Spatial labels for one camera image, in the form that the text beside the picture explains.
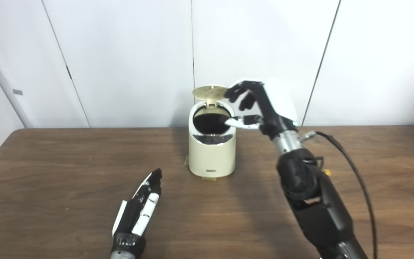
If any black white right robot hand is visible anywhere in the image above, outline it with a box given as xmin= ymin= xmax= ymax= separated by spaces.
xmin=224 ymin=78 xmax=298 ymax=139

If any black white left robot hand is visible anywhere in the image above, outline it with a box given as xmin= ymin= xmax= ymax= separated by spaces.
xmin=112 ymin=168 xmax=162 ymax=254

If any cream round bin lid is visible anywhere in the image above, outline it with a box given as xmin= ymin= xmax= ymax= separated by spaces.
xmin=192 ymin=85 xmax=229 ymax=108

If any cream-colored bin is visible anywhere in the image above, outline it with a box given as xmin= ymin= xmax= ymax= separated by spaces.
xmin=188 ymin=101 xmax=236 ymax=178

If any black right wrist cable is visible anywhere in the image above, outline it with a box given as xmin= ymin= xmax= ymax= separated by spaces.
xmin=299 ymin=131 xmax=378 ymax=259

